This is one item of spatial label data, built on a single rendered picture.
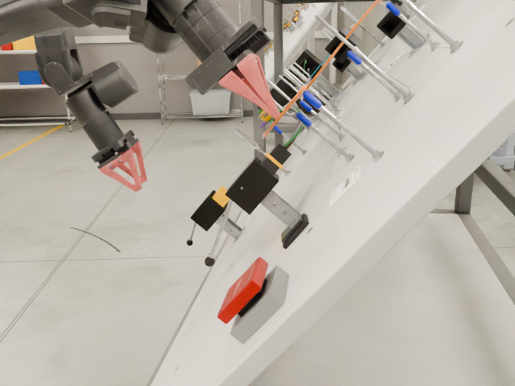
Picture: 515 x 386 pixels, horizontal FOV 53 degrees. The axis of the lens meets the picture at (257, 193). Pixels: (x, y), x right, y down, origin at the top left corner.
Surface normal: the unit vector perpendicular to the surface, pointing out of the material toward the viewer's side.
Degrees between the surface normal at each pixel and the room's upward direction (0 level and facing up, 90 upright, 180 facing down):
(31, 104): 90
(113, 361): 0
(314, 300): 90
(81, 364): 0
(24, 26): 149
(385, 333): 0
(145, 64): 90
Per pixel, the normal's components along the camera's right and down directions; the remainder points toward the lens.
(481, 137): -0.15, 0.30
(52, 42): 0.07, 0.29
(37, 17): -0.10, 0.98
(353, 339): -0.02, -0.95
